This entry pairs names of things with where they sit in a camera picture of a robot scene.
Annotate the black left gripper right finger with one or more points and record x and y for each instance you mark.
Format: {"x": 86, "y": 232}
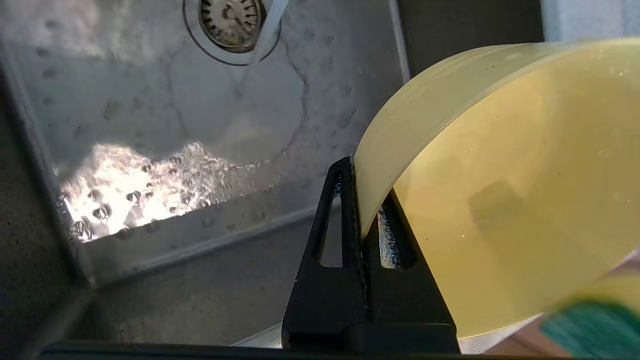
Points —
{"x": 410, "y": 300}

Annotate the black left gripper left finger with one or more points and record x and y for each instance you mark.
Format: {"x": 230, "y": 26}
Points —
{"x": 325, "y": 300}

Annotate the yellow-green bowl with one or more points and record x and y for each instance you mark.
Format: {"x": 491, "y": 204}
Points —
{"x": 500, "y": 200}

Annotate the yellow and green sponge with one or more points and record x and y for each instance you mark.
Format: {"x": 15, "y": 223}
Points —
{"x": 595, "y": 320}

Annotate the stainless steel sink basin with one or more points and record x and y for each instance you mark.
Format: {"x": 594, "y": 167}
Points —
{"x": 200, "y": 150}

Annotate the metal sink drain strainer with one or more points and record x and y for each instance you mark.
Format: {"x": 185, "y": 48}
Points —
{"x": 231, "y": 25}

